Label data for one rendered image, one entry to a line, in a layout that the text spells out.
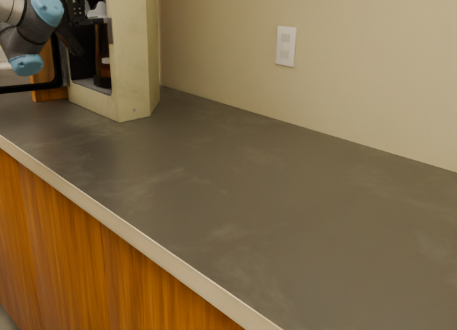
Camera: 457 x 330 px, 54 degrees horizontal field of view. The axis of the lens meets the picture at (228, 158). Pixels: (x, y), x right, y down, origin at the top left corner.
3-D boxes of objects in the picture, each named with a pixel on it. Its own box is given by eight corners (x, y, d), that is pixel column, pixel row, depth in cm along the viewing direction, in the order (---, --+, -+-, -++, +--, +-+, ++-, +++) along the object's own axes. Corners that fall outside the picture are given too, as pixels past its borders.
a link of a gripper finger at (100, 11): (118, 1, 128) (85, 2, 125) (121, 22, 130) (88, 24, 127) (117, 0, 131) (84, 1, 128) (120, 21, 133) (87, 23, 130)
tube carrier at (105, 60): (116, 76, 149) (115, 9, 142) (134, 82, 142) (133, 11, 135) (86, 79, 142) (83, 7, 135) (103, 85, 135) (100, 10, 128)
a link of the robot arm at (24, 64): (26, 51, 106) (7, 13, 108) (9, 79, 112) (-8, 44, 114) (56, 51, 112) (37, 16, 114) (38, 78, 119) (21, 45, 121)
